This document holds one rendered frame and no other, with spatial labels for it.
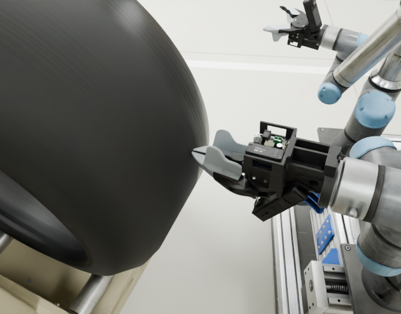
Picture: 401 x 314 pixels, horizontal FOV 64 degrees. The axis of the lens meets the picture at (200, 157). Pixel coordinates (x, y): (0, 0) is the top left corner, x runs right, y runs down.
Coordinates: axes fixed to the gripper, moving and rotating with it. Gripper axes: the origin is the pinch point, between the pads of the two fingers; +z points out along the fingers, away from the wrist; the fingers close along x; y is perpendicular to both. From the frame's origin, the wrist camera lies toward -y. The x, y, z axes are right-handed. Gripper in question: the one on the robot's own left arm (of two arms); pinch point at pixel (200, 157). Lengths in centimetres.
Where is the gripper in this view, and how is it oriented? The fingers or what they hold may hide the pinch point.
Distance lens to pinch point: 51.3
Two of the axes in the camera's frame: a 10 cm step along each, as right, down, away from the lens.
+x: -4.2, 7.0, -5.8
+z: -9.0, -2.4, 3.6
